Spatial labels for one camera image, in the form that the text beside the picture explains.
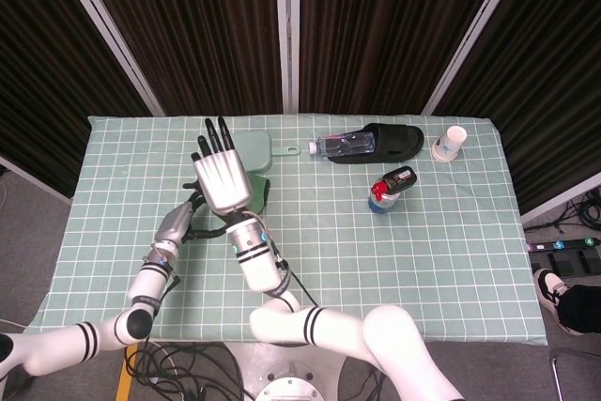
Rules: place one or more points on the black foot pedal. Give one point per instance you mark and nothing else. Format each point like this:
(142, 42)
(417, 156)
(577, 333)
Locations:
(577, 262)

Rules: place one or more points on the white black sneaker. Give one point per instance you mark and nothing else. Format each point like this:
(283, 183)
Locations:
(547, 290)

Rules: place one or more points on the silver white robot base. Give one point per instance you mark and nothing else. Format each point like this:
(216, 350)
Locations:
(286, 373)

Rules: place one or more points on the black slide slipper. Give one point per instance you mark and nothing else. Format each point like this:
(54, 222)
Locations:
(399, 137)

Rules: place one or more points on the white paper cup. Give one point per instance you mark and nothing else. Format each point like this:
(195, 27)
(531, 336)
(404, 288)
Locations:
(448, 145)

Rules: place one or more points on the green checkered tablecloth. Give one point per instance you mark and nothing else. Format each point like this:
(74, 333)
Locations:
(422, 255)

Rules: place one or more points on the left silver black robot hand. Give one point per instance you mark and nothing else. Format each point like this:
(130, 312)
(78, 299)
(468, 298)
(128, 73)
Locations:
(174, 225)

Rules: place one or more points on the metal chair frame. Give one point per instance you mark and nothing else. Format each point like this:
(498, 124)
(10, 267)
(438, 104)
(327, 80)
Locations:
(553, 373)

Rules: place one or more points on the yellow floor tape strip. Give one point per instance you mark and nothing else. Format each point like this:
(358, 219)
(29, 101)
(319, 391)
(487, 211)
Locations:
(126, 373)

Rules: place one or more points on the spray bottle red black head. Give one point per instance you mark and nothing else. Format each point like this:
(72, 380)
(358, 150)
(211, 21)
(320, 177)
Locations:
(392, 185)

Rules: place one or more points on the light green plastic dustpan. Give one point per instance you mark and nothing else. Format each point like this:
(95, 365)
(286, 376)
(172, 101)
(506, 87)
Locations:
(256, 152)

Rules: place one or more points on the clear plastic water bottle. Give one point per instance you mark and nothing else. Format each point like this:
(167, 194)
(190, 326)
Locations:
(347, 143)

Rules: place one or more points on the white partition base rail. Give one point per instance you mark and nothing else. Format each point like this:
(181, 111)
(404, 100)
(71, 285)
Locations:
(33, 178)
(559, 201)

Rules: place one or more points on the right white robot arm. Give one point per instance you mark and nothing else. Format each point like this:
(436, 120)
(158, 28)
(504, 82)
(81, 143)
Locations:
(256, 260)

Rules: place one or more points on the white partition frame post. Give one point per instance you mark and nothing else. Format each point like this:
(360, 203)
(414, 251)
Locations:
(108, 25)
(287, 30)
(474, 30)

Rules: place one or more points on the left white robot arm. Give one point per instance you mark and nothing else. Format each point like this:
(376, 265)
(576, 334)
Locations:
(141, 288)

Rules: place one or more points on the green cloth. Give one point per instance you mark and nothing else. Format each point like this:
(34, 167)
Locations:
(260, 192)

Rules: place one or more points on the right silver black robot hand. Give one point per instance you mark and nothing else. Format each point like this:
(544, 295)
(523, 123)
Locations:
(223, 180)

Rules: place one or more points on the dark brown pleated curtain panel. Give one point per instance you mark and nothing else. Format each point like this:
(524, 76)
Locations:
(197, 25)
(42, 67)
(549, 81)
(385, 25)

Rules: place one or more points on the black trouser leg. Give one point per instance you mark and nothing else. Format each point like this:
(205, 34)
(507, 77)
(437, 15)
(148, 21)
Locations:
(582, 309)

